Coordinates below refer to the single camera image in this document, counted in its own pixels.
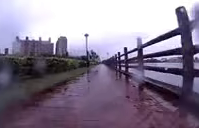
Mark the dark green tree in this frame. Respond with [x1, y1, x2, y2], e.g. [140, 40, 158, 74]
[89, 49, 101, 64]

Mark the lamp pole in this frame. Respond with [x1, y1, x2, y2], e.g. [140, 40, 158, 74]
[83, 32, 91, 68]

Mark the red paved path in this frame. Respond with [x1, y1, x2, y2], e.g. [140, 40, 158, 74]
[0, 63, 199, 128]

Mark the grey tower building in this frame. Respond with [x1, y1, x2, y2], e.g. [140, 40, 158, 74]
[55, 35, 69, 57]

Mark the green hedge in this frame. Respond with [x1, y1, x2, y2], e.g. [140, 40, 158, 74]
[0, 54, 100, 81]

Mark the grass strip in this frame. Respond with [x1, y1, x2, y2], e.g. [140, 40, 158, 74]
[0, 64, 98, 108]

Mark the wide grey building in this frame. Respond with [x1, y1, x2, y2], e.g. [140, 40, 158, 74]
[11, 35, 55, 57]

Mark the grey water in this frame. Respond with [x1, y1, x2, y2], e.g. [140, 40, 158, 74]
[120, 61, 199, 98]

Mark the dark wooden rail fence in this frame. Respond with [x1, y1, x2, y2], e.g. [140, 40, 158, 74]
[101, 5, 199, 114]

